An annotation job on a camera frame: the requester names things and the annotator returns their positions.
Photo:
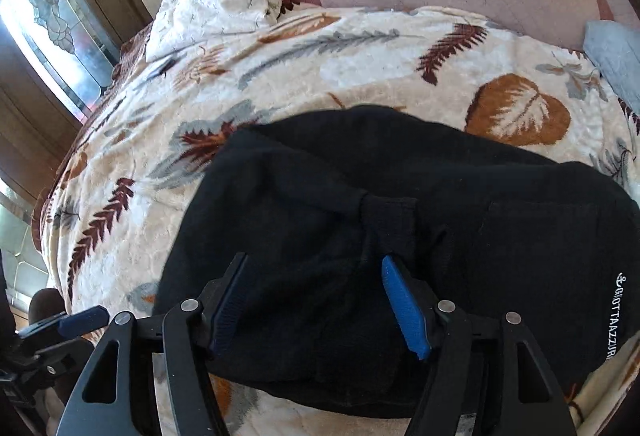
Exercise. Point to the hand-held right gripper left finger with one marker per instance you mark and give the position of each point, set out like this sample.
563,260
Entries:
225,311

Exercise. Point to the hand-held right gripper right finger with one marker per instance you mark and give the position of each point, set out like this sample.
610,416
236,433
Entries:
404,308

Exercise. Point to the black pants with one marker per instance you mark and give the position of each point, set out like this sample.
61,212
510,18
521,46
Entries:
450,236

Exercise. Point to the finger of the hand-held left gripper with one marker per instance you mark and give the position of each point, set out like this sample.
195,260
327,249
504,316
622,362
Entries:
82,320

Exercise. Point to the stained glass window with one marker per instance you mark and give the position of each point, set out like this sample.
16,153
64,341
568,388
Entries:
60,26

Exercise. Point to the leaf print blanket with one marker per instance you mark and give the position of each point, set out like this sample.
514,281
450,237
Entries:
320,61

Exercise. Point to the light blue cloth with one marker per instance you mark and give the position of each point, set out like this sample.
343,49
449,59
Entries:
617,61

